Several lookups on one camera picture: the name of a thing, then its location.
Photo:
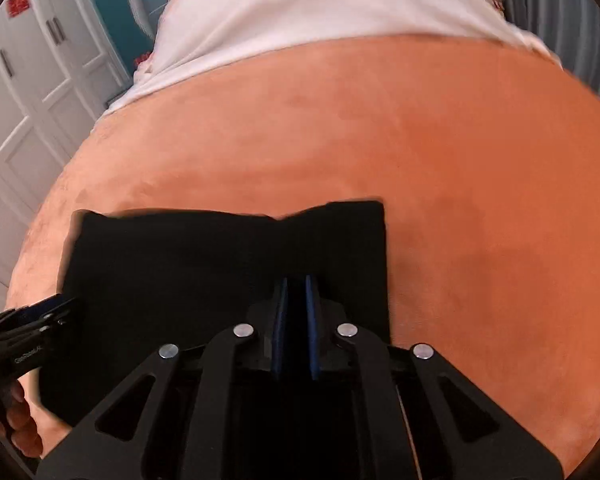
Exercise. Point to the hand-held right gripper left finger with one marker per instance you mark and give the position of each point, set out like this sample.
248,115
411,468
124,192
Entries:
281,330

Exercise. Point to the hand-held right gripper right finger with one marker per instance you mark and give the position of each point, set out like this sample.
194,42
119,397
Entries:
312,330

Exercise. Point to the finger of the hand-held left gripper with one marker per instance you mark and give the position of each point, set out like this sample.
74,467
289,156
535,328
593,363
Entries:
35,331
40,308

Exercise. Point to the black pants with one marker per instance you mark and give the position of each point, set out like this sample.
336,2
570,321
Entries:
180,270

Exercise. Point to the person's left hand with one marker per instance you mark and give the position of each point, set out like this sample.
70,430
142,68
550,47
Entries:
22,425

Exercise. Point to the orange plush blanket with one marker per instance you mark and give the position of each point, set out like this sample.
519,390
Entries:
455,210

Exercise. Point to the white panelled wardrobe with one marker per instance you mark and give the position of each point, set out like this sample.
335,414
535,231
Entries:
30,110

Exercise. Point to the red wardrobe sticker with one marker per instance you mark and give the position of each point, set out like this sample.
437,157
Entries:
17,6

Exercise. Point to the white bed sheet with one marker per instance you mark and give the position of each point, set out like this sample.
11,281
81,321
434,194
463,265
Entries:
305,5

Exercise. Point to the grey curtain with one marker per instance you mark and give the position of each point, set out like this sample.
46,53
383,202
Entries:
570,25

